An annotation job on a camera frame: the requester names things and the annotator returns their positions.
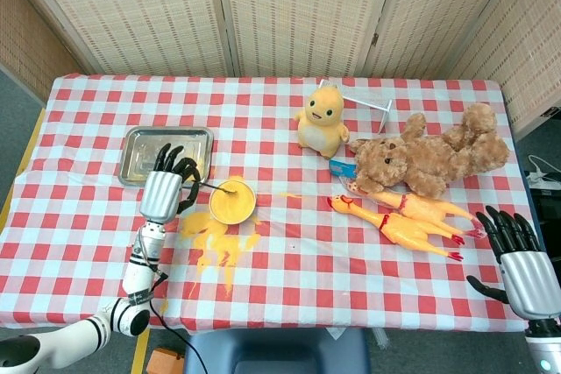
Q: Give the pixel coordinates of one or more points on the off-white bowl yellow powder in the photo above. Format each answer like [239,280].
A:
[232,209]

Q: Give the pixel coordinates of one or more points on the woven folding screen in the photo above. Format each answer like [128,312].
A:
[153,10]

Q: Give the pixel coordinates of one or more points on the brown teddy bear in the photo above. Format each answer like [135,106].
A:
[429,159]

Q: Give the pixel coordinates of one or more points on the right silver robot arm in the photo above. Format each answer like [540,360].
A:
[545,347]

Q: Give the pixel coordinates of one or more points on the red white checkered tablecloth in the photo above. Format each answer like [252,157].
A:
[307,269]

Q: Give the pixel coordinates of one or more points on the metal spoon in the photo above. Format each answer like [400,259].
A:
[219,188]

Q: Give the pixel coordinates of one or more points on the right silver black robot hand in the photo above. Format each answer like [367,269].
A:
[532,282]

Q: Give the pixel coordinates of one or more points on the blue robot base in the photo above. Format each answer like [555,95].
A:
[276,352]

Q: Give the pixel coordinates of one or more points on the orange box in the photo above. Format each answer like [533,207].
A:
[164,361]

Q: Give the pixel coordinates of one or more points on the blue plastic package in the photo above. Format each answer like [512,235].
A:
[342,167]

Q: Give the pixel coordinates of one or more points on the yellow plush dinosaur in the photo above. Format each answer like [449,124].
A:
[320,129]

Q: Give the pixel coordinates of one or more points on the metal tray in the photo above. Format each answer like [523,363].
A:
[140,146]

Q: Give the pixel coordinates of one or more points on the black box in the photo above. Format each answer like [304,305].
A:
[548,207]

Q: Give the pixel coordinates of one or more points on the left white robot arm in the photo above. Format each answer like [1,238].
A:
[138,277]

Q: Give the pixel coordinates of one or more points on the yellow rubber chicken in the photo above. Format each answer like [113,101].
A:
[429,209]
[403,229]

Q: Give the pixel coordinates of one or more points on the spilled yellow liquid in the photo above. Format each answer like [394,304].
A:
[210,238]

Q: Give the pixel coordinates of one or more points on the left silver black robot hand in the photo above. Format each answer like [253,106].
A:
[160,194]

